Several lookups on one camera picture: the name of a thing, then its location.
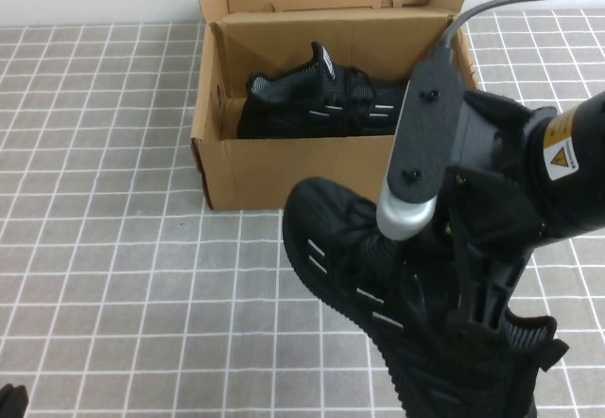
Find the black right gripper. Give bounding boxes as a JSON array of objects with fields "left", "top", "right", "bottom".
[{"left": 446, "top": 89, "right": 559, "bottom": 337}]

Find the black mesh sneaker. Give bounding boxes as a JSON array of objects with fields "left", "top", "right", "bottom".
[
  {"left": 282, "top": 176, "right": 571, "bottom": 418},
  {"left": 234, "top": 42, "right": 412, "bottom": 139}
]

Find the brown cardboard shoe box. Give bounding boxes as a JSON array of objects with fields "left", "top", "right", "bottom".
[{"left": 190, "top": 0, "right": 479, "bottom": 211}]

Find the grey checked tablecloth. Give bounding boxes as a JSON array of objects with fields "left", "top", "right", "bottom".
[{"left": 0, "top": 9, "right": 605, "bottom": 418}]

